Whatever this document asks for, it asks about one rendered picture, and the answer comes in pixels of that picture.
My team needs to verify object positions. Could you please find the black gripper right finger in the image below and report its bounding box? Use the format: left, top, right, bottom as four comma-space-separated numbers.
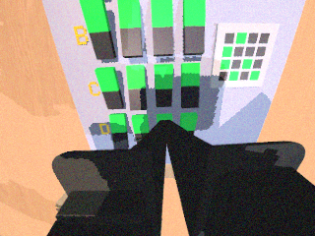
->
165, 120, 306, 236

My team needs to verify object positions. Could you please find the pale lavender switch panel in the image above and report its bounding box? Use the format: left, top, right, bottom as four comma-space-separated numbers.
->
41, 0, 306, 150

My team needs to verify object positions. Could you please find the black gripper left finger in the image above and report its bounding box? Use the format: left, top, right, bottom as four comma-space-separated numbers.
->
51, 120, 166, 236

